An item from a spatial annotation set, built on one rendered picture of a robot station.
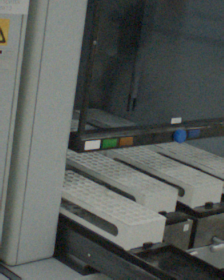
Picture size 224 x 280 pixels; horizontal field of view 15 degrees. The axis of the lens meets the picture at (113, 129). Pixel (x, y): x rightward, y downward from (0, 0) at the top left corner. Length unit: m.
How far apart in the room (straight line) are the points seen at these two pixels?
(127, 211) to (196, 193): 0.26
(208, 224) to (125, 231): 0.34
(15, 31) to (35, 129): 0.20
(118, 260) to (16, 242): 0.20
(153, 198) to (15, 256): 0.32
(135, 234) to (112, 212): 0.07
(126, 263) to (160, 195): 0.25
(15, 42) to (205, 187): 0.61
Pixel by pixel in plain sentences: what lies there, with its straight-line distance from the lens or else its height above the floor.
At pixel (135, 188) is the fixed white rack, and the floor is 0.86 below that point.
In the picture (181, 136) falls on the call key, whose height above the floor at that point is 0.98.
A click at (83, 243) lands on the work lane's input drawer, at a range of 1.63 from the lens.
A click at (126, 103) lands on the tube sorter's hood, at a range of 1.65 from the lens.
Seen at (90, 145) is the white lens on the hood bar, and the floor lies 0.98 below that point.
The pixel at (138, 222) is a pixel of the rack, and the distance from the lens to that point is 1.57.
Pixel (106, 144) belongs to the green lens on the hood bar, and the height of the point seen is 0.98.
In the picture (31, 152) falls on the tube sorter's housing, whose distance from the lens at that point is 1.55.
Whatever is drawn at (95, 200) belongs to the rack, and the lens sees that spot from 1.66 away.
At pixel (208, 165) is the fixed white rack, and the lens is 2.03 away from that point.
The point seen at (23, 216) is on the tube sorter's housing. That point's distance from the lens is 1.59.
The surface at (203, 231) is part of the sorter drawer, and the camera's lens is 1.84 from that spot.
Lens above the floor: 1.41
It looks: 14 degrees down
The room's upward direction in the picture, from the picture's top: 8 degrees clockwise
